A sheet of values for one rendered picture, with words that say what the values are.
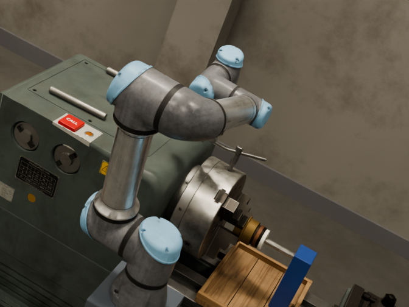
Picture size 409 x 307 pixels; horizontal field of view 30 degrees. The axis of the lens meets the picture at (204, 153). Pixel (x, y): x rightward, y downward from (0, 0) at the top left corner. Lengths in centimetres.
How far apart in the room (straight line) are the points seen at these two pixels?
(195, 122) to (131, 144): 19
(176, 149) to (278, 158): 245
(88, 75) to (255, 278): 89
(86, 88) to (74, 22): 254
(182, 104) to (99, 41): 341
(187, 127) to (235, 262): 110
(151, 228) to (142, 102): 39
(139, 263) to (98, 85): 85
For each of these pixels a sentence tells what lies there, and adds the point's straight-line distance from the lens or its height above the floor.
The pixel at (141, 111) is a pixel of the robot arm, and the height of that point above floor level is 167.
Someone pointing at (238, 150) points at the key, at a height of 131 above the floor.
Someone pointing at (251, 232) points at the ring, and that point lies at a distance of 241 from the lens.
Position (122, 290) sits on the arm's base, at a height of 115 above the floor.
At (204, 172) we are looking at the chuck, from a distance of 236.
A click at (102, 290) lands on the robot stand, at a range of 201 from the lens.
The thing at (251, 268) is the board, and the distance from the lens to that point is 264.
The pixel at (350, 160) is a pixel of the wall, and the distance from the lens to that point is 466.
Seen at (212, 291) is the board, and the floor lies 88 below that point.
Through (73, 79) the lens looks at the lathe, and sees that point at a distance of 255.
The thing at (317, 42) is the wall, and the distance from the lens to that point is 446.
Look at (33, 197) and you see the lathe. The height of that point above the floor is 96.
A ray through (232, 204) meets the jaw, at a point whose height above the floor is 119.
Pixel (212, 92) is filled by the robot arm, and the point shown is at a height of 160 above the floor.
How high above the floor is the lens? 246
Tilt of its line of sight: 30 degrees down
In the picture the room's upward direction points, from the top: 22 degrees clockwise
